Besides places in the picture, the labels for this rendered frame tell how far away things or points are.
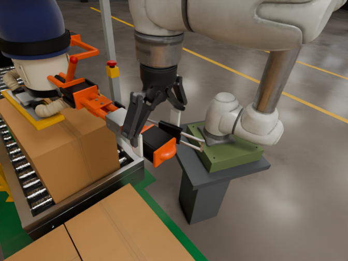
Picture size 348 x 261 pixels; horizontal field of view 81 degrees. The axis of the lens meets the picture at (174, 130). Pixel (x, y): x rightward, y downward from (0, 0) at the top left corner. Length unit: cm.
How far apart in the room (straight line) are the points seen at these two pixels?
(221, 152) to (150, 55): 87
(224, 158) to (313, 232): 124
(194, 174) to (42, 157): 73
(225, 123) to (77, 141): 74
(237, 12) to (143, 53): 18
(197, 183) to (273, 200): 119
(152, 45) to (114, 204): 104
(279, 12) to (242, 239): 173
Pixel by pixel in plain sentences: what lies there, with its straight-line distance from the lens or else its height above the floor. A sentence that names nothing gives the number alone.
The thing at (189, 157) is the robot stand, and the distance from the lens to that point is 121.
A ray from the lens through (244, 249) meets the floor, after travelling 185.
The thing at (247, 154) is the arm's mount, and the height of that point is 83.
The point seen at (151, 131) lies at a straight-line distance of 52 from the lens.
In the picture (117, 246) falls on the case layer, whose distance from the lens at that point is 118.
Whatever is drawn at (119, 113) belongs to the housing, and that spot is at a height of 128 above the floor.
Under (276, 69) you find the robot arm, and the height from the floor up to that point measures 133.
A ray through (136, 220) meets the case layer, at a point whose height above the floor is 54.
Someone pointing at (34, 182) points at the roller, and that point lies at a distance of 154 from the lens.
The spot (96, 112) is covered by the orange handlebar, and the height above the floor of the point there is 127.
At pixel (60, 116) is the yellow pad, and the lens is 87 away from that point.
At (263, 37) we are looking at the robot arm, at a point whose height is 157.
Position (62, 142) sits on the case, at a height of 95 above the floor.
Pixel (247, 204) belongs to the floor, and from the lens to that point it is 205.
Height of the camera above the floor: 163
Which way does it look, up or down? 39 degrees down
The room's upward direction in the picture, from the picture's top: 5 degrees clockwise
